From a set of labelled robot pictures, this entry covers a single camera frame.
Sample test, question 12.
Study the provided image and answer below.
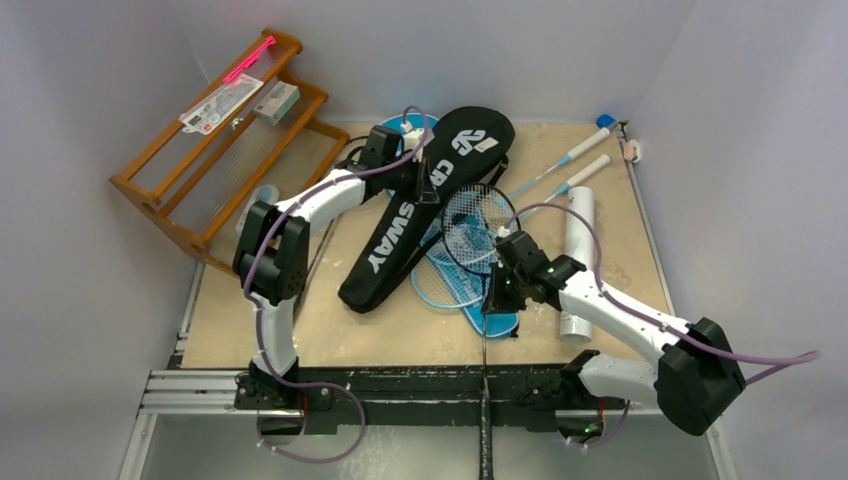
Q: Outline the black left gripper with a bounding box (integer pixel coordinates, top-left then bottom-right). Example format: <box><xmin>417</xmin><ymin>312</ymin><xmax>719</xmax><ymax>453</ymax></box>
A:
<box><xmin>381</xmin><ymin>155</ymin><xmax>438</xmax><ymax>203</ymax></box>

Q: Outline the black badminton racket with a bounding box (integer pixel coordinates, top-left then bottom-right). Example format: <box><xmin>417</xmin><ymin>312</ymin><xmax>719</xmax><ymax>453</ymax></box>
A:
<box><xmin>441</xmin><ymin>183</ymin><xmax>512</xmax><ymax>480</ymax></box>
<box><xmin>293</xmin><ymin>136</ymin><xmax>367</xmax><ymax>314</ymax></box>

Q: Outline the black Crossway racket cover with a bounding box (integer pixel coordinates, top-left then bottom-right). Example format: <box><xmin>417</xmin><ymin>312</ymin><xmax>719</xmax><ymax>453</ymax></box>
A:
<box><xmin>338</xmin><ymin>106</ymin><xmax>515</xmax><ymax>313</ymax></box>

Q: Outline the white shuttlecock tube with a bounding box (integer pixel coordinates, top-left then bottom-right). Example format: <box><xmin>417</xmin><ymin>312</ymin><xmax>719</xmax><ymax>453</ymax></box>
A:
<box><xmin>558</xmin><ymin>186</ymin><xmax>597</xmax><ymax>344</ymax></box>

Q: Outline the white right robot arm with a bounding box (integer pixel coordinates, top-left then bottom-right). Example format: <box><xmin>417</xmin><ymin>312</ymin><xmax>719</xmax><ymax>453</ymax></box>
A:
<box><xmin>484</xmin><ymin>230</ymin><xmax>747</xmax><ymax>436</ymax></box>

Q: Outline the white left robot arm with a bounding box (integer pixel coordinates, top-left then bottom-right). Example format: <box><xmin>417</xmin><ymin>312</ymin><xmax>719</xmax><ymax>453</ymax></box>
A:
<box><xmin>232</xmin><ymin>122</ymin><xmax>435</xmax><ymax>409</ymax></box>

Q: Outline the light blue badminton racket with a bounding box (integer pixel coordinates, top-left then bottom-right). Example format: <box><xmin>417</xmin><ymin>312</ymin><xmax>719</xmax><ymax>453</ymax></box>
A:
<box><xmin>410</xmin><ymin>188</ymin><xmax>571</xmax><ymax>309</ymax></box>
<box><xmin>427</xmin><ymin>120</ymin><xmax>618</xmax><ymax>267</ymax></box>

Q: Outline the blue racket cover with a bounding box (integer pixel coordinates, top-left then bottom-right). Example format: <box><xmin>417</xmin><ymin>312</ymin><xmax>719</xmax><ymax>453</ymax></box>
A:
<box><xmin>380</xmin><ymin>115</ymin><xmax>519</xmax><ymax>339</ymax></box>

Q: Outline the blue white plastic packet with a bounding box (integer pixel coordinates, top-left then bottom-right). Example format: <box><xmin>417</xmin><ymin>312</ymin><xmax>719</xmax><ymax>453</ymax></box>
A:
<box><xmin>235</xmin><ymin>184</ymin><xmax>280</xmax><ymax>236</ymax></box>

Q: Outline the small white box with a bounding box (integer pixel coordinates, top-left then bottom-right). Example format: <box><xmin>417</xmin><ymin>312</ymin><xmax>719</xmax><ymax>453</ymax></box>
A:
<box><xmin>253</xmin><ymin>81</ymin><xmax>300</xmax><ymax>126</ymax></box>

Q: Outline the small blue block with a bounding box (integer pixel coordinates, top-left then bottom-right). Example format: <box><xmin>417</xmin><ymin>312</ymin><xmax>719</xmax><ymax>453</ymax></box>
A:
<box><xmin>595</xmin><ymin>114</ymin><xmax>618</xmax><ymax>130</ymax></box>

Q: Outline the pink white clip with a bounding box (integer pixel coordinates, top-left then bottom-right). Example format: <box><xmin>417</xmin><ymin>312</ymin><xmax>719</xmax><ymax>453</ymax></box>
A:
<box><xmin>622</xmin><ymin>139</ymin><xmax>641</xmax><ymax>164</ymax></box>

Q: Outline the wooden shelf rack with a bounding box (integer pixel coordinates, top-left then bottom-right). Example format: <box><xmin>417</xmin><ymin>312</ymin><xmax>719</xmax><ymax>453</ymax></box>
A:
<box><xmin>110</xmin><ymin>28</ymin><xmax>350</xmax><ymax>272</ymax></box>

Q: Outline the clear stationery packet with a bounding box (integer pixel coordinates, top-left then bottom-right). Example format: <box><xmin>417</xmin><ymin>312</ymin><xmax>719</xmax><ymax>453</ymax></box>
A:
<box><xmin>179</xmin><ymin>73</ymin><xmax>264</xmax><ymax>135</ymax></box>

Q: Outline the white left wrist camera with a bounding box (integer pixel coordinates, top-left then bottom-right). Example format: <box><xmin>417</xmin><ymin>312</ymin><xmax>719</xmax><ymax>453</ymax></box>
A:
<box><xmin>399</xmin><ymin>118</ymin><xmax>432</xmax><ymax>153</ymax></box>

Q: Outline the black metal base frame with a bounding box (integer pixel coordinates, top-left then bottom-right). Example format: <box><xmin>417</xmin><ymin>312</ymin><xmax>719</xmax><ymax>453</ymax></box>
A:
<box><xmin>135</xmin><ymin>354</ymin><xmax>664</xmax><ymax>439</ymax></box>

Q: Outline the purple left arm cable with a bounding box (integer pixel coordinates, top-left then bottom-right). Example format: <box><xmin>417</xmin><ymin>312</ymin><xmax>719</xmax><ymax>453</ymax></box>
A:
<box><xmin>241</xmin><ymin>105</ymin><xmax>435</xmax><ymax>392</ymax></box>

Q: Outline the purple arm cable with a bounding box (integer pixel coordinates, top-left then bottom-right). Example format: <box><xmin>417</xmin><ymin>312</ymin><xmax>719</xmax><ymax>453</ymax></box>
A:
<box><xmin>241</xmin><ymin>105</ymin><xmax>435</xmax><ymax>392</ymax></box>
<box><xmin>513</xmin><ymin>203</ymin><xmax>821</xmax><ymax>387</ymax></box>

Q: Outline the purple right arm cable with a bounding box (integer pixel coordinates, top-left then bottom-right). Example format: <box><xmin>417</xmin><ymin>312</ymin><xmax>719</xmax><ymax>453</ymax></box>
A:
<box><xmin>513</xmin><ymin>203</ymin><xmax>821</xmax><ymax>387</ymax></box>

